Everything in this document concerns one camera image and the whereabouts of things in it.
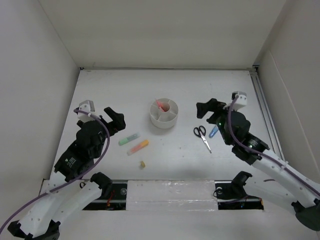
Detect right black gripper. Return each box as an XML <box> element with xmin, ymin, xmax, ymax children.
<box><xmin>195</xmin><ymin>98</ymin><xmax>239</xmax><ymax>145</ymax></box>

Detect red pink pen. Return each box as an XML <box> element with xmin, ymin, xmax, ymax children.
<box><xmin>155</xmin><ymin>99</ymin><xmax>166</xmax><ymax>112</ymax></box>

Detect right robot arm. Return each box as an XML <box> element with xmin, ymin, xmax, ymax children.
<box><xmin>196</xmin><ymin>93</ymin><xmax>320</xmax><ymax>232</ymax></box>

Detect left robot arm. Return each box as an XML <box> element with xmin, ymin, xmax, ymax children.
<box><xmin>2</xmin><ymin>105</ymin><xmax>126</xmax><ymax>240</ymax></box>

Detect green highlighter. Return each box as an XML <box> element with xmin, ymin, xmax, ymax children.
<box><xmin>118</xmin><ymin>132</ymin><xmax>140</xmax><ymax>146</ymax></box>

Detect orange yellow highlighter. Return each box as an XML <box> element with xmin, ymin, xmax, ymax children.
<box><xmin>127</xmin><ymin>139</ymin><xmax>149</xmax><ymax>156</ymax></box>

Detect white round divided organizer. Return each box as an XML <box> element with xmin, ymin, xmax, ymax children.
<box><xmin>149</xmin><ymin>98</ymin><xmax>179</xmax><ymax>130</ymax></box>

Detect small yellow eraser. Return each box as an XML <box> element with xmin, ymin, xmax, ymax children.
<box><xmin>140</xmin><ymin>161</ymin><xmax>146</xmax><ymax>168</ymax></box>

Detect clear tape sheet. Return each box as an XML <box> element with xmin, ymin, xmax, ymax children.
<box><xmin>126</xmin><ymin>180</ymin><xmax>218</xmax><ymax>212</ymax></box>

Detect black handled scissors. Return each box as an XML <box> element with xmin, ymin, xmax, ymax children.
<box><xmin>193</xmin><ymin>125</ymin><xmax>212</xmax><ymax>154</ymax></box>

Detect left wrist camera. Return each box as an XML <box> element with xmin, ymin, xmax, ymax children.
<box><xmin>75</xmin><ymin>99</ymin><xmax>95</xmax><ymax>123</ymax></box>

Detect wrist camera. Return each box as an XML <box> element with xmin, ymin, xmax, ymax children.
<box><xmin>231</xmin><ymin>91</ymin><xmax>247</xmax><ymax>111</ymax></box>
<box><xmin>75</xmin><ymin>99</ymin><xmax>95</xmax><ymax>123</ymax></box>

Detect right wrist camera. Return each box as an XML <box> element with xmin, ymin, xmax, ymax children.
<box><xmin>231</xmin><ymin>91</ymin><xmax>247</xmax><ymax>111</ymax></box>

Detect aluminium rail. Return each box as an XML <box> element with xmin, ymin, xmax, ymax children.
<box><xmin>248</xmin><ymin>65</ymin><xmax>286</xmax><ymax>161</ymax></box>

